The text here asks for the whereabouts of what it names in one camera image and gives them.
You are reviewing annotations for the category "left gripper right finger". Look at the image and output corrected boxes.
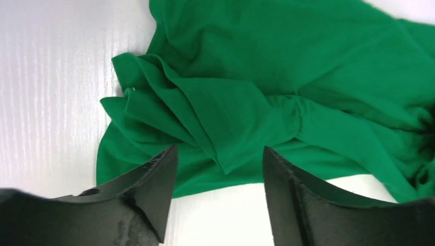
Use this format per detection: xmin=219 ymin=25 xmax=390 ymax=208
xmin=262 ymin=147 xmax=434 ymax=245

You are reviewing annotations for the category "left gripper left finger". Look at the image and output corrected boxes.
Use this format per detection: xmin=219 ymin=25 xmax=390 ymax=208
xmin=1 ymin=146 xmax=178 ymax=246

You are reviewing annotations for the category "green t shirt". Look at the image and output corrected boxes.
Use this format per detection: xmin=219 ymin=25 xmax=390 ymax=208
xmin=96 ymin=1 xmax=434 ymax=202

